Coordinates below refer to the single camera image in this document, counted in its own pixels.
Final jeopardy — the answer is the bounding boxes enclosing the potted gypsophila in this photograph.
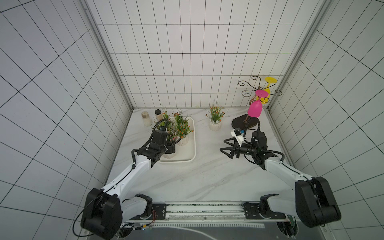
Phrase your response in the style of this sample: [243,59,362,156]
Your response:
[206,103,226,132]
[176,122,194,146]
[173,110,188,129]
[156,110,175,136]

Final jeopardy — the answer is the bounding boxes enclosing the white storage tray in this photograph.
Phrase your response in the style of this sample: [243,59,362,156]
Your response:
[160,116,196,163]

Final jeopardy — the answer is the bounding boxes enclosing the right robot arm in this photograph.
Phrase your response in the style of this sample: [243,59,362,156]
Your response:
[220,129,342,228]

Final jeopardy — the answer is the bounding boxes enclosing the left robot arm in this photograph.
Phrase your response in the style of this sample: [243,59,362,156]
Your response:
[80,130,170,240]

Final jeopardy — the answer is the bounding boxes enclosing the beige cap white bottle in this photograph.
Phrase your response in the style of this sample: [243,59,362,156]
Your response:
[141,111,152,127]

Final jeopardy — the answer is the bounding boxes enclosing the black cap spice bottle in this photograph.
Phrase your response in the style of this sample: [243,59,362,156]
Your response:
[155,109,164,122]

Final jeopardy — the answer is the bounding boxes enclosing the magenta wine glass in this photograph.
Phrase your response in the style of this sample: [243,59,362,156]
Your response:
[248,90,270,118]

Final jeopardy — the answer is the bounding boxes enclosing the yellow wine glass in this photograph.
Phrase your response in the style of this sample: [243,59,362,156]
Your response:
[260,77,277,105]

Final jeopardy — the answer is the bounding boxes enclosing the black wire glass rack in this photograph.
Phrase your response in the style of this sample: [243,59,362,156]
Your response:
[232,76,283,130]

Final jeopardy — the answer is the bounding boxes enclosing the aluminium mounting rail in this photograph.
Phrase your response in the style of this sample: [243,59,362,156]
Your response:
[85,200,304,224]

